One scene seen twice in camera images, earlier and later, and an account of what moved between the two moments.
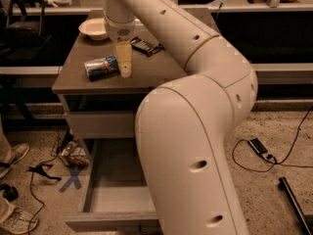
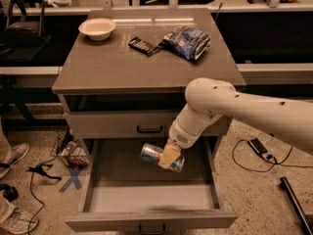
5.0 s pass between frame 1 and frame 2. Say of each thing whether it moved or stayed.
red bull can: moved
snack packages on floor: stayed
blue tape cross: stayed
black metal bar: stayed
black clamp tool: stayed
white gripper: moved
